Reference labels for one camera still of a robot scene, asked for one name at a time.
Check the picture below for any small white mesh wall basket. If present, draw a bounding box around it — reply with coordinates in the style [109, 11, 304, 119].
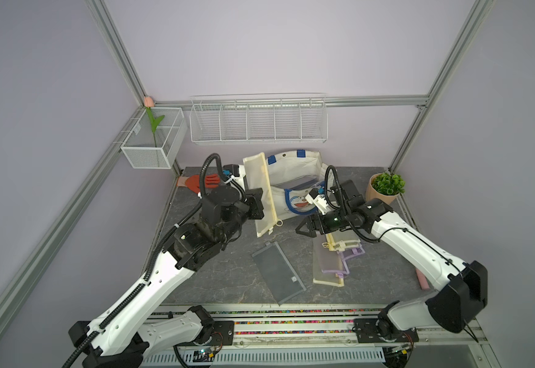
[120, 107, 188, 170]

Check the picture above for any red rubber glove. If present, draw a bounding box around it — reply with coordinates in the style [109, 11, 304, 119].
[176, 174, 221, 194]

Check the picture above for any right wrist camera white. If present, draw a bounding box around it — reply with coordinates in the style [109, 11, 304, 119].
[305, 188, 332, 215]

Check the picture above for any purple mesh pouch under pile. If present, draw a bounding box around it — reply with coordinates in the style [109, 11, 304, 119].
[319, 245, 365, 279]

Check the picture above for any white canvas Doraemon tote bag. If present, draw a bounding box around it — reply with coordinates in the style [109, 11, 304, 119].
[266, 150, 327, 221]

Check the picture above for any grey mesh pouch front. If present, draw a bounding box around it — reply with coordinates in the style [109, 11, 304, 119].
[252, 242, 307, 305]

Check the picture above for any blue mesh pouch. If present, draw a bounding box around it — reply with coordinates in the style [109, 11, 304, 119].
[278, 175, 319, 190]

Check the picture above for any artificial pink tulip flower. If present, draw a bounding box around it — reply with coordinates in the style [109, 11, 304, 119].
[143, 96, 165, 147]

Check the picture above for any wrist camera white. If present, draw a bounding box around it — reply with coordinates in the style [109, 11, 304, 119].
[222, 164, 245, 186]
[305, 188, 332, 215]

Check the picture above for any white slotted vent grille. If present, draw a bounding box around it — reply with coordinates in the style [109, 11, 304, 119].
[140, 347, 386, 367]

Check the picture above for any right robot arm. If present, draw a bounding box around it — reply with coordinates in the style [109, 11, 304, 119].
[296, 166, 488, 341]

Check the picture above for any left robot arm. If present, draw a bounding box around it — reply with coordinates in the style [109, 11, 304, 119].
[63, 153, 271, 367]

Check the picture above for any green plant in beige pot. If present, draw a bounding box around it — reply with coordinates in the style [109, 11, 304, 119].
[365, 173, 405, 205]

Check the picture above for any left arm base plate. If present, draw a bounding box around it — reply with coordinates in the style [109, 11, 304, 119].
[178, 320, 235, 347]

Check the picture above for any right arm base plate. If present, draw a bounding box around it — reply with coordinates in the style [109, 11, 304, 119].
[351, 318, 419, 343]

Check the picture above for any long white wire wall basket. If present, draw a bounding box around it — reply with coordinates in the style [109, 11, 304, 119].
[189, 93, 329, 145]

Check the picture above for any yellow mesh pouch bottom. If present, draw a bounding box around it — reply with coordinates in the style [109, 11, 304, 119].
[313, 237, 344, 288]

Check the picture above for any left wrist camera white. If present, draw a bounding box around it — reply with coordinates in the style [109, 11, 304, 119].
[222, 164, 245, 186]

